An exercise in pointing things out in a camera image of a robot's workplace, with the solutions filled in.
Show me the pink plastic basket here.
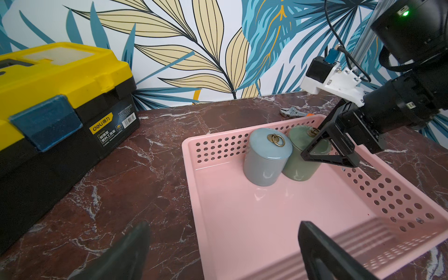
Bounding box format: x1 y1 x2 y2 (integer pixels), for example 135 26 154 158
182 127 448 280

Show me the orange handled adjustable wrench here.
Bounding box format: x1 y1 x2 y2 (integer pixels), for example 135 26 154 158
280 106 313 119

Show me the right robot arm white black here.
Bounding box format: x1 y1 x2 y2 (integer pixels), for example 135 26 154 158
301 1 448 168

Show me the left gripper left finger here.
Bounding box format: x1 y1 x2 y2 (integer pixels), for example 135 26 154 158
72 222 151 280

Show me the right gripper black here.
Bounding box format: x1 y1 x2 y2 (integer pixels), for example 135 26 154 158
301 66 448 168

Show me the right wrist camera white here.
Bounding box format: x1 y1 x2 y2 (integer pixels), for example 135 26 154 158
300 45 365 107

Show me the right aluminium corner post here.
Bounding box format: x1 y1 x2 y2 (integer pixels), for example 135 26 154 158
351 0 396 65

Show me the green tea canister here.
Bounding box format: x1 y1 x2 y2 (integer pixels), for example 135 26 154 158
282 125 333 182

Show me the blue-grey tea canister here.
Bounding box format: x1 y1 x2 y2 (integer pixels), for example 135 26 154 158
243 128 293 187

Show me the yellow black toolbox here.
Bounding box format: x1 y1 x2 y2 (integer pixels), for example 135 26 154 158
1 43 140 252

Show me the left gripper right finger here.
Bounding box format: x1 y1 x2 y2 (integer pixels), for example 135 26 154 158
297 221 377 280

